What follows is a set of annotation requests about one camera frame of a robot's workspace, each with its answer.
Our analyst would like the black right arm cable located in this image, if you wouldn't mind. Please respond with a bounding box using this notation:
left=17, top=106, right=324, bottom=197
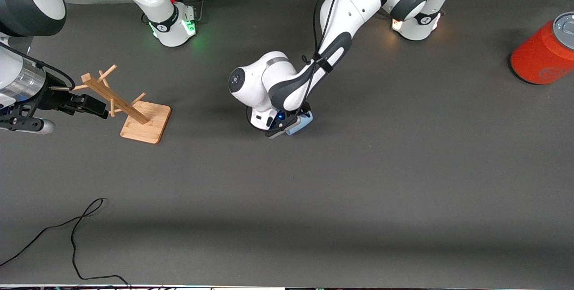
left=0, top=43, right=76, bottom=91

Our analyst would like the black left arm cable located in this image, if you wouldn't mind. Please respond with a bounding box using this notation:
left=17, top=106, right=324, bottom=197
left=301, top=0, right=467, bottom=116

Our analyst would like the light blue plastic cup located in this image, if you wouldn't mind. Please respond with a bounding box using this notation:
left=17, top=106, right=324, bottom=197
left=286, top=113, right=313, bottom=136

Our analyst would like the thin black loose cable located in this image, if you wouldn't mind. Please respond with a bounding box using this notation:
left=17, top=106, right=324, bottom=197
left=0, top=198, right=131, bottom=288

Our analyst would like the orange cylindrical can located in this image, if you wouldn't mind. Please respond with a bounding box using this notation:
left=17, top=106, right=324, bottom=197
left=510, top=12, right=574, bottom=85

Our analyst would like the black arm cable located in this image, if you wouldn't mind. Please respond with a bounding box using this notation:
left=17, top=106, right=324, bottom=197
left=0, top=43, right=76, bottom=91
left=301, top=0, right=467, bottom=116

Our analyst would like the wooden mug tree stand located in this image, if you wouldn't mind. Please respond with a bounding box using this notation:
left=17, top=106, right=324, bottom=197
left=70, top=64, right=172, bottom=144

